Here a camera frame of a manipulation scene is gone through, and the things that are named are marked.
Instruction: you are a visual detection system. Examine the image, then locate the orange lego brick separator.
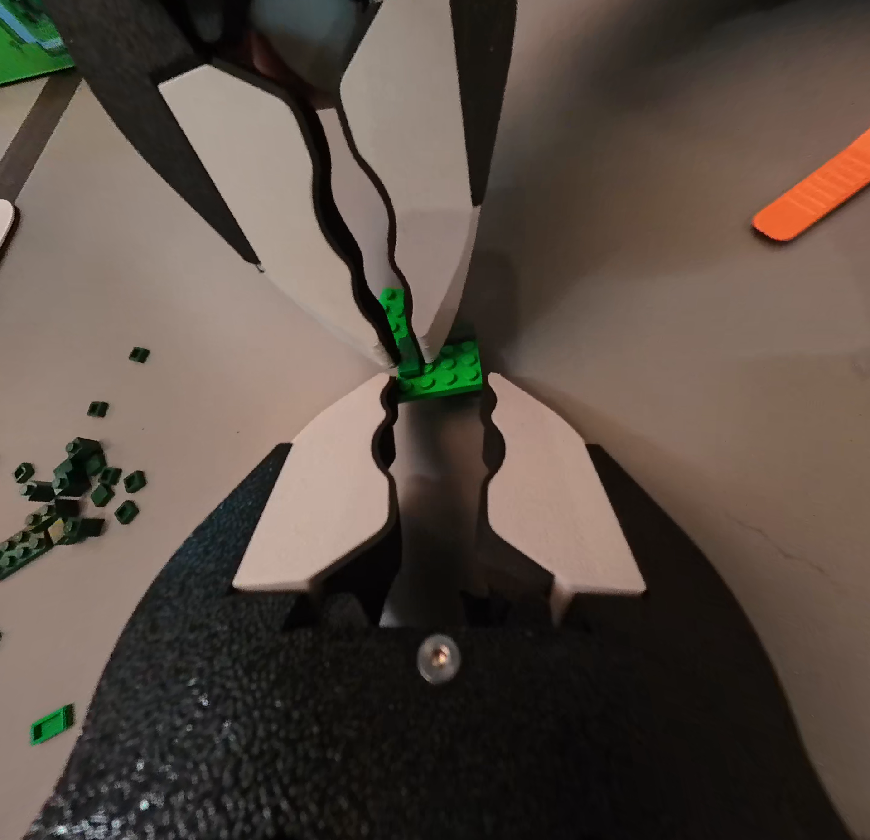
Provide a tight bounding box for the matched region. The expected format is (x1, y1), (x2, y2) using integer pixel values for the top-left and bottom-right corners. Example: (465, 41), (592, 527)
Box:
(751, 128), (870, 244)

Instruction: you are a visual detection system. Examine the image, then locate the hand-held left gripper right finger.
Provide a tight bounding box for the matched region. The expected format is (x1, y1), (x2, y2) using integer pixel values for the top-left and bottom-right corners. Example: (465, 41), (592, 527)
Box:
(476, 374), (648, 627)

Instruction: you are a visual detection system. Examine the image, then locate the bright green square lego plate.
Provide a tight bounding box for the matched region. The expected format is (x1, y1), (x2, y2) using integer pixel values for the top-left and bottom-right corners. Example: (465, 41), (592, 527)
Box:
(394, 337), (487, 402)

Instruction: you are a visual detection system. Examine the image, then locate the green lego set box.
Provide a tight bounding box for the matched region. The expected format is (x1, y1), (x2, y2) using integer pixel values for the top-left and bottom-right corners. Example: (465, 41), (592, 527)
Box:
(0, 0), (76, 87)

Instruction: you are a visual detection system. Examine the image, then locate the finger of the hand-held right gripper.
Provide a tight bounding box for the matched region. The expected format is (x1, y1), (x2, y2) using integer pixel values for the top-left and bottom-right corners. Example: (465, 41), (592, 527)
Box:
(158, 64), (398, 368)
(338, 0), (482, 360)

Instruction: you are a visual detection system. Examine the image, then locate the pile of dark green pieces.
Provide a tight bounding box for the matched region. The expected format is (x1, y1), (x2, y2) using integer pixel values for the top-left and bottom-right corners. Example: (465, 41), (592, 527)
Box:
(0, 345), (150, 583)

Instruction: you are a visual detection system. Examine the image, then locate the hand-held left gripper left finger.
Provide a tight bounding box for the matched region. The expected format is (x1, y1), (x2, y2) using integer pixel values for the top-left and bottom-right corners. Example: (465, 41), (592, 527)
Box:
(232, 372), (401, 627)

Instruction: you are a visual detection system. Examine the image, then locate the small green lego brick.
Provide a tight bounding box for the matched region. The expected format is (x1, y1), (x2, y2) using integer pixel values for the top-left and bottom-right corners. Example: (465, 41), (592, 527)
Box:
(377, 286), (428, 380)

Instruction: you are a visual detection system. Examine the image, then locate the dark green long lego plate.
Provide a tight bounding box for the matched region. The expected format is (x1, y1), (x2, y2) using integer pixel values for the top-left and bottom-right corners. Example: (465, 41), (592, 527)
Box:
(0, 524), (55, 581)

